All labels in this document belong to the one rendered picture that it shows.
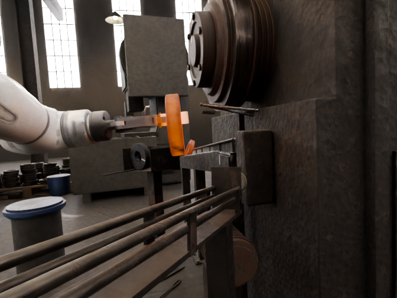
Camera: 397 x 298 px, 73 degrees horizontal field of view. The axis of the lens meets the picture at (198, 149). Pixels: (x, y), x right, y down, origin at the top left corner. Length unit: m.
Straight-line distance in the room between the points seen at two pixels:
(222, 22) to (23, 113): 0.67
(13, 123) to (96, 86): 10.72
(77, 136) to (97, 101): 10.53
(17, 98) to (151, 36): 3.32
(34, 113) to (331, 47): 0.68
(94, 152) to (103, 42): 8.51
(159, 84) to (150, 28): 0.72
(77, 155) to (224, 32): 2.74
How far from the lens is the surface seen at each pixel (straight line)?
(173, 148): 0.63
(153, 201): 1.58
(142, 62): 3.73
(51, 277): 0.22
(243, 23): 0.95
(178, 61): 3.84
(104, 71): 11.36
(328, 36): 0.78
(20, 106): 0.60
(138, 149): 1.57
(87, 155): 3.44
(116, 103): 11.14
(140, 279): 0.32
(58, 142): 0.71
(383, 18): 0.83
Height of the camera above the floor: 0.82
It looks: 4 degrees down
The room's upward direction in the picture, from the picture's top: 3 degrees counter-clockwise
